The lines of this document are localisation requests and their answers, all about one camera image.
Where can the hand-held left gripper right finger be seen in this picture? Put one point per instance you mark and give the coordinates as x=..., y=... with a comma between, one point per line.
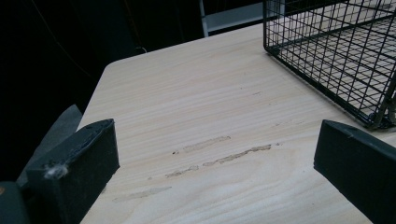
x=358, y=161

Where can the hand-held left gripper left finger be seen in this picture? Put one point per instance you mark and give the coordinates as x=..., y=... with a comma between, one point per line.
x=81, y=168

